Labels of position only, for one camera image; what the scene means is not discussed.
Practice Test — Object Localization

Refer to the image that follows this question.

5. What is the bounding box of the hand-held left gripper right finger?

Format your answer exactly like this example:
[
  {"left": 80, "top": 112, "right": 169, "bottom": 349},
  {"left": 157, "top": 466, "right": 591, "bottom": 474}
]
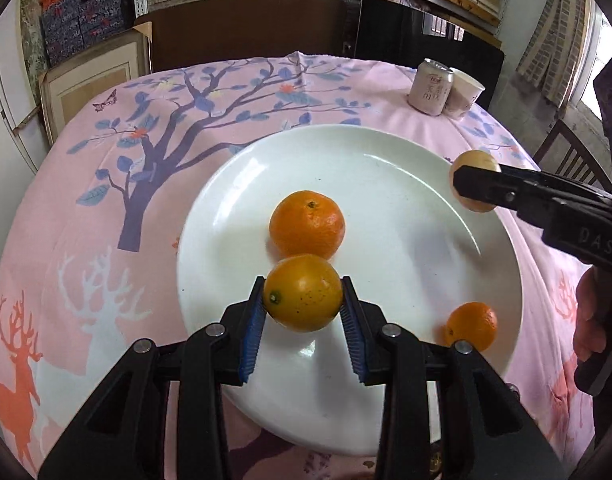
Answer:
[{"left": 340, "top": 276, "right": 569, "bottom": 480}]

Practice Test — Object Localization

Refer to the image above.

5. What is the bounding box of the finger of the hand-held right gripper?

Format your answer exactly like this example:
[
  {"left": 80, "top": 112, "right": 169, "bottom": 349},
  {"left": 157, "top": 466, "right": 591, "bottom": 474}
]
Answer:
[{"left": 453, "top": 162, "right": 612, "bottom": 222}]

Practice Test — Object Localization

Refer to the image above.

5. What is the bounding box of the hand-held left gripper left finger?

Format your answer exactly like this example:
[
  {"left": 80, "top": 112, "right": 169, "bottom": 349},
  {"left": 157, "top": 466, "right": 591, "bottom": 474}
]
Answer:
[{"left": 38, "top": 275, "right": 267, "bottom": 480}]

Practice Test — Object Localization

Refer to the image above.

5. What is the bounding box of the pale yellow round fruit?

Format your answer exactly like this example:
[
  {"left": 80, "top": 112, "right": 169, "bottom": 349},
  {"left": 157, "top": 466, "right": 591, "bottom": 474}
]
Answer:
[{"left": 448, "top": 150, "right": 501, "bottom": 213}]

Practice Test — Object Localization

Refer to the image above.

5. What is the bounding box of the orange mandarin fruit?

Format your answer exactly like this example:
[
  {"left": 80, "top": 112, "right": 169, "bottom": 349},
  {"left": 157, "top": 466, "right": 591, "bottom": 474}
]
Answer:
[
  {"left": 263, "top": 254, "right": 345, "bottom": 333},
  {"left": 444, "top": 302, "right": 499, "bottom": 353},
  {"left": 269, "top": 190, "right": 347, "bottom": 261}
]

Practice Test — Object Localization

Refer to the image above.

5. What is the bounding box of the white oval plate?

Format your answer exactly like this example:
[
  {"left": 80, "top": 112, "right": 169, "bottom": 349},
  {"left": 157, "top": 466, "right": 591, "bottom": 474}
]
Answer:
[{"left": 176, "top": 124, "right": 524, "bottom": 456}]

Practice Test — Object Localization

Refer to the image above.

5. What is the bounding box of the person's right hand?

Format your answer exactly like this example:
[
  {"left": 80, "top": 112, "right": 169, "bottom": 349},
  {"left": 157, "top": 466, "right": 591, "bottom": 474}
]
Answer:
[{"left": 573, "top": 267, "right": 611, "bottom": 363}]

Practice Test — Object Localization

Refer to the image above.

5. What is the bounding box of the wooden chair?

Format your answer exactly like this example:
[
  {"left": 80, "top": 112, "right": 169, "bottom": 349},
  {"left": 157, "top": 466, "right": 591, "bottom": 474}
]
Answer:
[{"left": 533, "top": 119, "right": 612, "bottom": 193}]

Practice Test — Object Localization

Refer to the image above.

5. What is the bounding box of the white paper cup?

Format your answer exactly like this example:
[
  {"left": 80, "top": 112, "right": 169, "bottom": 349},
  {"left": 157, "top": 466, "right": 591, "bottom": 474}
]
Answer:
[{"left": 445, "top": 67, "right": 485, "bottom": 120}]

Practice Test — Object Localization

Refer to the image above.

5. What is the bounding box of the pink drink can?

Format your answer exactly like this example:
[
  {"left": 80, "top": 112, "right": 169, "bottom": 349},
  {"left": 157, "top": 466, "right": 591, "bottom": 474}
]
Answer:
[{"left": 407, "top": 58, "right": 454, "bottom": 117}]

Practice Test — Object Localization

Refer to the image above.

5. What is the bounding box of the plaid curtain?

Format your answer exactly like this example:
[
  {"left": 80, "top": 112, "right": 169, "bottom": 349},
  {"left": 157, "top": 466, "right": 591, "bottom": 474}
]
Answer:
[{"left": 516, "top": 0, "right": 594, "bottom": 106}]

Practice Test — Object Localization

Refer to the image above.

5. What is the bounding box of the black glossy panel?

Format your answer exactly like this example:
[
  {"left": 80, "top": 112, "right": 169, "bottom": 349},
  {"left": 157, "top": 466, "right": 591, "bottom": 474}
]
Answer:
[{"left": 353, "top": 0, "right": 506, "bottom": 111}]

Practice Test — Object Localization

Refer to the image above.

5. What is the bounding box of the pink printed tablecloth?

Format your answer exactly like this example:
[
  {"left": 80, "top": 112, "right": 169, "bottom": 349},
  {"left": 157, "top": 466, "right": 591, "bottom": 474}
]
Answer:
[{"left": 0, "top": 52, "right": 601, "bottom": 480}]

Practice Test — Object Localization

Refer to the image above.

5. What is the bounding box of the brown cardboard sheet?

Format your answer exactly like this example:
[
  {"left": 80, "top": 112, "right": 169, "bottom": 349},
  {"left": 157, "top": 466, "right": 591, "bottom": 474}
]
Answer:
[{"left": 133, "top": 0, "right": 361, "bottom": 73}]

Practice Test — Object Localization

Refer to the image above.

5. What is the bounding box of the framed picture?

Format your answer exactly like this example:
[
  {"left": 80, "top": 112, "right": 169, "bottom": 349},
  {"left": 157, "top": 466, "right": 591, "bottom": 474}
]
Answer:
[{"left": 38, "top": 35, "right": 152, "bottom": 133}]

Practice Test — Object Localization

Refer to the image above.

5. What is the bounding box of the white board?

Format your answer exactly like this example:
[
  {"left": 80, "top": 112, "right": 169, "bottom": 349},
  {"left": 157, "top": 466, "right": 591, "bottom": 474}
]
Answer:
[{"left": 0, "top": 10, "right": 52, "bottom": 171}]

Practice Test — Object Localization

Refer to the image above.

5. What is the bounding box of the stack of patterned gift boxes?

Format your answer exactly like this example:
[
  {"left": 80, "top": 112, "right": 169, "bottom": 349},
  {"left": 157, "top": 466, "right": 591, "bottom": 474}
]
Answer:
[{"left": 38, "top": 0, "right": 137, "bottom": 68}]

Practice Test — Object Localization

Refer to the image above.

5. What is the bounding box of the green patterned board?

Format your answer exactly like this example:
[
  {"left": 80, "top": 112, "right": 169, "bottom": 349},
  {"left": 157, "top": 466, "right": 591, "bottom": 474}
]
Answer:
[{"left": 20, "top": 0, "right": 49, "bottom": 68}]

